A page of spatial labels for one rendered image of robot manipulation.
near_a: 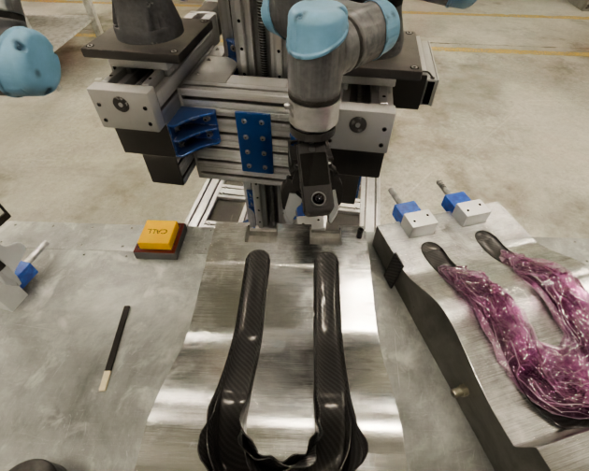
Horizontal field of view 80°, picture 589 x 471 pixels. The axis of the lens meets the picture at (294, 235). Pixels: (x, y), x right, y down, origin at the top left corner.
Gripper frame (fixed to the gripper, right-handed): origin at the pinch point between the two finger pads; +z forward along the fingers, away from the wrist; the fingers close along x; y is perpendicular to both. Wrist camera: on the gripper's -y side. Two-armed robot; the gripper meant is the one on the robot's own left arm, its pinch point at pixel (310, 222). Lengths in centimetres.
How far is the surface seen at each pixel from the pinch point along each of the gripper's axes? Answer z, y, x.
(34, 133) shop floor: 84, 186, 165
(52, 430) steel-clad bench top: 4.5, -30.6, 39.2
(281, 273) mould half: -4.1, -14.2, 6.6
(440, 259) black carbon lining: -0.4, -11.5, -21.2
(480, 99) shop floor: 85, 199, -164
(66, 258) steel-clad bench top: 4.5, -0.1, 47.0
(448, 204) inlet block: -1.4, 0.8, -27.2
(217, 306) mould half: -3.8, -18.9, 16.3
